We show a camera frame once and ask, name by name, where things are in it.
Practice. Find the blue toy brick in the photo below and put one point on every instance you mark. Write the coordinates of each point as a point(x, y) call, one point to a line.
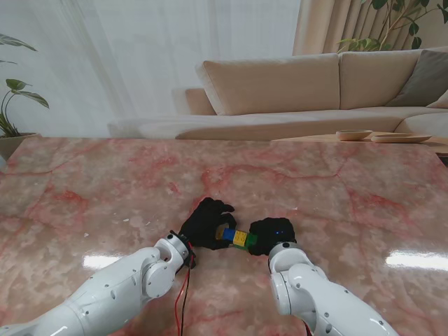
point(229, 234)

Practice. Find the yellow toy brick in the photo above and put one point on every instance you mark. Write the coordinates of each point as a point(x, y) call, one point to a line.
point(240, 237)
point(219, 234)

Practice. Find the oval wooden tray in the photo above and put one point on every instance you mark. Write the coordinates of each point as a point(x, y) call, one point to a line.
point(400, 138)

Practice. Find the cream throw pillow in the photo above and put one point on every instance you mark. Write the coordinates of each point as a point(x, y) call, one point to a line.
point(440, 104)

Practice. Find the beige plant pot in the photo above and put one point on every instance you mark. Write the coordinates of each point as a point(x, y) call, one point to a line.
point(17, 143)

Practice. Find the white sheer curtain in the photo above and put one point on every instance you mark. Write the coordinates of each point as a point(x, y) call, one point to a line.
point(140, 52)

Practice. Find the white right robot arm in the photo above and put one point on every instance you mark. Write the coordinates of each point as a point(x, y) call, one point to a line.
point(315, 294)

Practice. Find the green toy brick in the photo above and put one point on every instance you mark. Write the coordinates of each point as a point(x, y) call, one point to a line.
point(252, 239)
point(239, 246)

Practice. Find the grey sofa cushion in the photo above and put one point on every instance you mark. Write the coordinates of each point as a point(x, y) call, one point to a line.
point(423, 77)

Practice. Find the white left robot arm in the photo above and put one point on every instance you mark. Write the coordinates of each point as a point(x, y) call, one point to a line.
point(105, 290)

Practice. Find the beige drape curtain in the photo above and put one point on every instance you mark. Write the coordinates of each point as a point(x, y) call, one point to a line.
point(325, 24)

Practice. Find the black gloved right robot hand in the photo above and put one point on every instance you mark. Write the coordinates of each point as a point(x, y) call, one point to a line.
point(274, 234)

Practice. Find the tall branching green houseplant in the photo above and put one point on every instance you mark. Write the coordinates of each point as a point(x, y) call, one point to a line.
point(364, 42)

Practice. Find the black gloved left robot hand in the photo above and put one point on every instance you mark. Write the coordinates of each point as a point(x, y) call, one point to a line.
point(203, 225)

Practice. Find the round wooden bowl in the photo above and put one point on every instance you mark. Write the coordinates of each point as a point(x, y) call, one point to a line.
point(354, 134)

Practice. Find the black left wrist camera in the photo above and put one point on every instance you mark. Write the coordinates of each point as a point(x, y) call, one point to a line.
point(191, 260)

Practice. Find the broad-leaf green houseplant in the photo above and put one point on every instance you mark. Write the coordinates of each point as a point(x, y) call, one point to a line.
point(33, 97)

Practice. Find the beige fabric sofa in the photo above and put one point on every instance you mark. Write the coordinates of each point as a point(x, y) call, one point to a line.
point(280, 87)

